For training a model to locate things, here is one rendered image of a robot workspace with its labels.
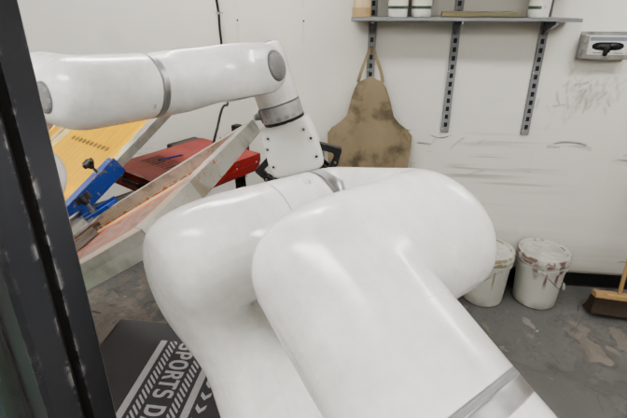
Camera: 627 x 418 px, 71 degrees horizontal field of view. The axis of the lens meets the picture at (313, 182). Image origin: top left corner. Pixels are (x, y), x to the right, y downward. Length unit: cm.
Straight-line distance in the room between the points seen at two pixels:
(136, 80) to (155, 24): 251
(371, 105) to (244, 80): 219
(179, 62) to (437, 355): 50
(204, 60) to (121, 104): 13
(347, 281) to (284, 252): 3
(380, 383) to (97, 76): 45
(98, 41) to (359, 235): 311
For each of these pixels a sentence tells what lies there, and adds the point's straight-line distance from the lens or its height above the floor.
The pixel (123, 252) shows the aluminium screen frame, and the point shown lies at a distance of 65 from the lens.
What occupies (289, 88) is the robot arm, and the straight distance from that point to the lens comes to 77.
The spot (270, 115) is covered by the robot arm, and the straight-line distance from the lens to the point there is 77.
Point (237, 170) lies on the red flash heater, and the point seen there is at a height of 106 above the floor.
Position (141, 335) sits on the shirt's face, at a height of 95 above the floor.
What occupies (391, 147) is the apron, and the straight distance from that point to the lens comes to 285.
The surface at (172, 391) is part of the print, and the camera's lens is 124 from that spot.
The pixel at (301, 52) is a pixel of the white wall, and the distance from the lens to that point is 281.
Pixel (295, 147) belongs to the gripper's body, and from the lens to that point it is 78.
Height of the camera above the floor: 183
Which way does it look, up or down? 22 degrees down
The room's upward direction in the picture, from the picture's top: straight up
